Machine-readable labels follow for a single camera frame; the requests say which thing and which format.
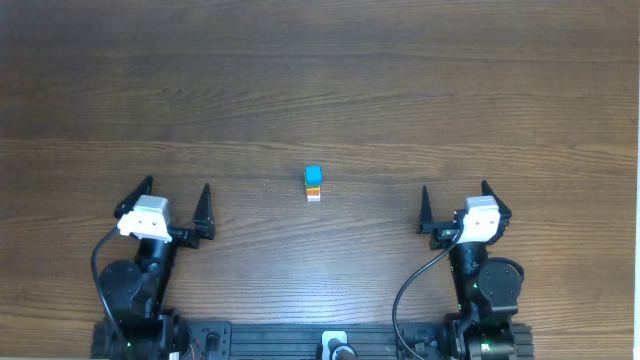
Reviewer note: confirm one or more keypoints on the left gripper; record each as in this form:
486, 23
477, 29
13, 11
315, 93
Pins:
184, 237

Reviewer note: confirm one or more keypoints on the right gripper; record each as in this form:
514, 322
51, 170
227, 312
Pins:
444, 236

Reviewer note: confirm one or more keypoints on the orange cube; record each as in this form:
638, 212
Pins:
313, 190

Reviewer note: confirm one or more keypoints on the blue cube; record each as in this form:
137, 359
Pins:
313, 175

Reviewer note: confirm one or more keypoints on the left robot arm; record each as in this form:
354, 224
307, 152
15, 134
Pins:
120, 285

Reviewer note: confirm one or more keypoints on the white cube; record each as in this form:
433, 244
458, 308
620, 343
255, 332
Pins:
314, 198

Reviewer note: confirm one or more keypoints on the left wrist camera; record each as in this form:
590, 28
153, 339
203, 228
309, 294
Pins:
146, 220

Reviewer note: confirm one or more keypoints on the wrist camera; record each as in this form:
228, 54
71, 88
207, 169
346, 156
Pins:
479, 220
146, 220

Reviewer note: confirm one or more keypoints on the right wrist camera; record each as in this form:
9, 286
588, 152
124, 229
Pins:
479, 220

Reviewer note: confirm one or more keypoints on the mounting rail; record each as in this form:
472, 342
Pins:
280, 342

